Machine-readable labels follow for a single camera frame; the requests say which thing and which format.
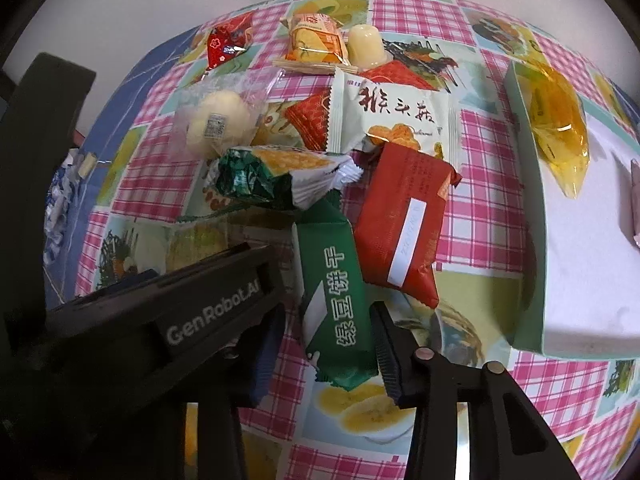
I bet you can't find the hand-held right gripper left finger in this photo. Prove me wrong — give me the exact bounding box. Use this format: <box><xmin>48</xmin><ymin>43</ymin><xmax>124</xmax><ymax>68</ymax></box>
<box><xmin>186</xmin><ymin>305</ymin><xmax>287</xmax><ymax>480</ymax></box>

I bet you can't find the clear cracker packet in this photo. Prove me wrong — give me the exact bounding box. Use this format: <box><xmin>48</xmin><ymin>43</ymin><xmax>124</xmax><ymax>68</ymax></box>
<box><xmin>165</xmin><ymin>207</ymin><xmax>301</xmax><ymax>273</ymax></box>

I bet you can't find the yellow transparent snack packet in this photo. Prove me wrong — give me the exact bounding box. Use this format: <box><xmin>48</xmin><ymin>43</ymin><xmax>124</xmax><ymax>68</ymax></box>
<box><xmin>515</xmin><ymin>55</ymin><xmax>591</xmax><ymax>198</ymax></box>

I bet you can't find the clear round bun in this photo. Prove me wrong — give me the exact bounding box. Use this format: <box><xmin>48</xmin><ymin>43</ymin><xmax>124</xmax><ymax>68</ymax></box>
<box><xmin>174</xmin><ymin>72</ymin><xmax>283</xmax><ymax>161</ymax></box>

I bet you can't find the white printed snack packet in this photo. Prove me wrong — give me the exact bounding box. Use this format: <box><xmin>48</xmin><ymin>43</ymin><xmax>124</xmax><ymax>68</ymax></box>
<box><xmin>327</xmin><ymin>69</ymin><xmax>460</xmax><ymax>181</ymax></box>

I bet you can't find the white blue crumpled wrapper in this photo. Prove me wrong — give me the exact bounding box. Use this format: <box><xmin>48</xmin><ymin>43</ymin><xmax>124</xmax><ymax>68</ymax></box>
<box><xmin>44</xmin><ymin>160</ymin><xmax>81</xmax><ymax>266</ymax></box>

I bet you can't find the pink checkered printed tablecloth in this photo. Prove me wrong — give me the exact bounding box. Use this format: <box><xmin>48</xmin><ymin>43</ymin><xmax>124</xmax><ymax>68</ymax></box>
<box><xmin>45</xmin><ymin>0</ymin><xmax>640</xmax><ymax>480</ymax></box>

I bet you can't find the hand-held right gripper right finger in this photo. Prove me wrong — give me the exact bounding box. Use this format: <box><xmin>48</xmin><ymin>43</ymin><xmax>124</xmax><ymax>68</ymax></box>
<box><xmin>369</xmin><ymin>300</ymin><xmax>568</xmax><ymax>480</ymax></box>

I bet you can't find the dark red white-label packet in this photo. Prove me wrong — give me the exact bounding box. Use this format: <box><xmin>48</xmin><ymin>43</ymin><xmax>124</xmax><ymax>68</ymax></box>
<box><xmin>352</xmin><ymin>141</ymin><xmax>463</xmax><ymax>311</ymax></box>

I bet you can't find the orange yellow snack packet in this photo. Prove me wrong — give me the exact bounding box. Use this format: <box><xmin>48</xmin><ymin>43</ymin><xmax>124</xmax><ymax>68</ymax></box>
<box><xmin>274</xmin><ymin>11</ymin><xmax>360</xmax><ymax>77</ymax></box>

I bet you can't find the red triangular snack packet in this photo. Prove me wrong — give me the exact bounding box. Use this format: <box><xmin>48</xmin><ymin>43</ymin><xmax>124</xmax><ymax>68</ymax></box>
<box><xmin>206</xmin><ymin>12</ymin><xmax>253</xmax><ymax>70</ymax></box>

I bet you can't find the green orange snack packet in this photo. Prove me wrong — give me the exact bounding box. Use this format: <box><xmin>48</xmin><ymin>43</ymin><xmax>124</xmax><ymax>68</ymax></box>
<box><xmin>207</xmin><ymin>145</ymin><xmax>365</xmax><ymax>212</ymax></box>

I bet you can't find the pink striped packet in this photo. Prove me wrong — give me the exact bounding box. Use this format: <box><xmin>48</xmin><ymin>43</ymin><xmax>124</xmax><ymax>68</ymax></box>
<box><xmin>629</xmin><ymin>159</ymin><xmax>640</xmax><ymax>250</ymax></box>

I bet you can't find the red patterned flat packet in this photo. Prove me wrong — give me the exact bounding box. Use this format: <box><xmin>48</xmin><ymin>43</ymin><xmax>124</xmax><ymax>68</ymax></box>
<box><xmin>284</xmin><ymin>60</ymin><xmax>451</xmax><ymax>152</ymax></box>

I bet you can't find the white light green box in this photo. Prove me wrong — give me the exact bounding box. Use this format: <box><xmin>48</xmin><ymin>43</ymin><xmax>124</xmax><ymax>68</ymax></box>
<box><xmin>502</xmin><ymin>57</ymin><xmax>640</xmax><ymax>361</ymax></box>

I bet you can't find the white round bun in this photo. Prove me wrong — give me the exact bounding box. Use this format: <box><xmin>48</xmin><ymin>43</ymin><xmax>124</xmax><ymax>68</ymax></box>
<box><xmin>346</xmin><ymin>24</ymin><xmax>393</xmax><ymax>71</ymax></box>

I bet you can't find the green biscuit packet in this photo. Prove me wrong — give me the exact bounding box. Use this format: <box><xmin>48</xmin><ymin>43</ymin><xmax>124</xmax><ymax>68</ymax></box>
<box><xmin>292</xmin><ymin>195</ymin><xmax>381</xmax><ymax>392</ymax></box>

